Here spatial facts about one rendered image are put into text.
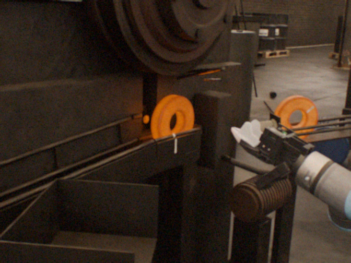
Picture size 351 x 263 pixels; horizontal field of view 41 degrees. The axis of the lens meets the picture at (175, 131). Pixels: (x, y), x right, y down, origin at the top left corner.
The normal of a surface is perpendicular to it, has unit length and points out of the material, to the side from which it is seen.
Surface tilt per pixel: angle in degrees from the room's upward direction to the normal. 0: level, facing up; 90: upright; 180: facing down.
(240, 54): 90
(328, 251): 0
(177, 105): 90
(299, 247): 0
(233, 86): 90
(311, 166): 56
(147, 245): 5
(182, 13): 90
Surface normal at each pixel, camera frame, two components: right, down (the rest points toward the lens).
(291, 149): -0.65, 0.17
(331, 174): -0.25, -0.50
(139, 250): 0.03, -0.94
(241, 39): 0.45, 0.24
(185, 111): 0.75, 0.19
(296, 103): 0.25, 0.25
